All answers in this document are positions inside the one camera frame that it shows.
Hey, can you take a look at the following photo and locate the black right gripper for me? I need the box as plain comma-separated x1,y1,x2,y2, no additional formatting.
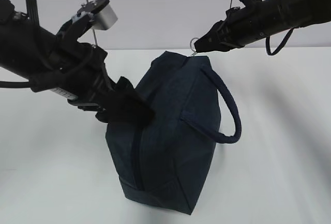
194,7,259,53

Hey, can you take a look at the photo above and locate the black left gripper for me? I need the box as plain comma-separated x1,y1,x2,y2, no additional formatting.
51,42,155,126

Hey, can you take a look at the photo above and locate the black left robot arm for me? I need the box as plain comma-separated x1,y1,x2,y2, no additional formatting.
1,0,155,125

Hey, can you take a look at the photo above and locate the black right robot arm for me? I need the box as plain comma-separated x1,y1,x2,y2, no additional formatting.
194,0,330,55

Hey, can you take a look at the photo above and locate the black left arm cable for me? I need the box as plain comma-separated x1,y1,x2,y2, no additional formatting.
0,0,99,90

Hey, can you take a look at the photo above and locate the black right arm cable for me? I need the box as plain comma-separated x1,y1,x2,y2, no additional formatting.
265,27,295,56

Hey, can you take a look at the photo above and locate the dark blue lunch bag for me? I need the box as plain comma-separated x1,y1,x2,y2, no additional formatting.
106,51,242,214

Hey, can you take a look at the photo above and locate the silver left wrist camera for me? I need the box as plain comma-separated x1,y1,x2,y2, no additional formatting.
71,0,118,31

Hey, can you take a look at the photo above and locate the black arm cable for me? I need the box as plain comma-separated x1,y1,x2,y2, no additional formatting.
0,0,99,90
265,27,295,56

